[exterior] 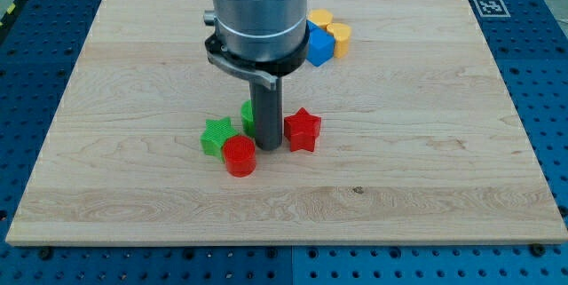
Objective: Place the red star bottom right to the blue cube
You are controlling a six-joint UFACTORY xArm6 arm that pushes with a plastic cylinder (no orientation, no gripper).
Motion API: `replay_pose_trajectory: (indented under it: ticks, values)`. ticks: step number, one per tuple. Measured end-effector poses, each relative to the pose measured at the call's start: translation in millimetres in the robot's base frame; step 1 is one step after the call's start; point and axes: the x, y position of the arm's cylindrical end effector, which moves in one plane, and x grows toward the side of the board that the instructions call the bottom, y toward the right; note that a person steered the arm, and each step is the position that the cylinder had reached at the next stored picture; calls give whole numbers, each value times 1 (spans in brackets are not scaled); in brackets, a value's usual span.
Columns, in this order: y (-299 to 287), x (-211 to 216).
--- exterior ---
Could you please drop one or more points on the black grey tool mount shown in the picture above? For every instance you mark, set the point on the black grey tool mount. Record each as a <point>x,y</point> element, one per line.
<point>263,73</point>

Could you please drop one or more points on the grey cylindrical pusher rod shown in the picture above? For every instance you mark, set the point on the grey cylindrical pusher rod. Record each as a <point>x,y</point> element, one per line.
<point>267,115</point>

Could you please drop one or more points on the red star block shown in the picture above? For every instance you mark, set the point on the red star block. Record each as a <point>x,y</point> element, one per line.
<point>302,129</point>

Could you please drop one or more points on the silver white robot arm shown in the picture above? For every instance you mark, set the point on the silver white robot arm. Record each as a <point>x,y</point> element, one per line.
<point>260,42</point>

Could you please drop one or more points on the blue cube block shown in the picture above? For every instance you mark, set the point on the blue cube block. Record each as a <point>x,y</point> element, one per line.
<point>321,45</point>

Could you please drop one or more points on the green star block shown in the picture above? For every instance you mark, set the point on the green star block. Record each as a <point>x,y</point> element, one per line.
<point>216,133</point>

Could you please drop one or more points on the green cylinder block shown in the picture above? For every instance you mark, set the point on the green cylinder block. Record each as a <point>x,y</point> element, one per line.
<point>247,118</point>

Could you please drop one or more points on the red cylinder block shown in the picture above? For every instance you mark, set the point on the red cylinder block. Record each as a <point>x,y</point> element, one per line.
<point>239,153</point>

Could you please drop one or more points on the yellow hexagon block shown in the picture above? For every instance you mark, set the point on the yellow hexagon block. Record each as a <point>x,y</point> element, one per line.
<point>320,17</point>

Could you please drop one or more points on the yellow heart block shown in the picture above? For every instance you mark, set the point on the yellow heart block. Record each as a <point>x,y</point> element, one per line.
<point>342,35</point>

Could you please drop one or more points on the wooden board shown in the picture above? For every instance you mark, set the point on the wooden board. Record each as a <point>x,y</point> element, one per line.
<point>420,143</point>

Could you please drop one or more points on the white fiducial marker tag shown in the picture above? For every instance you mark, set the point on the white fiducial marker tag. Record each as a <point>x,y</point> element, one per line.
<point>491,8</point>

